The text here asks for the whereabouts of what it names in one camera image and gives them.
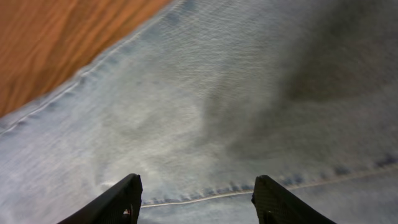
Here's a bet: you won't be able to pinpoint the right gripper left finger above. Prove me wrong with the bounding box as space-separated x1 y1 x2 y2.
59 174 142 224

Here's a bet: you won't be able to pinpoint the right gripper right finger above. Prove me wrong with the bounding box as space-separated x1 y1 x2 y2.
251 175 335 224

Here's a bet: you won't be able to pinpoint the light blue denim jeans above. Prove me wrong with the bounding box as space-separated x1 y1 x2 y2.
1 0 397 223

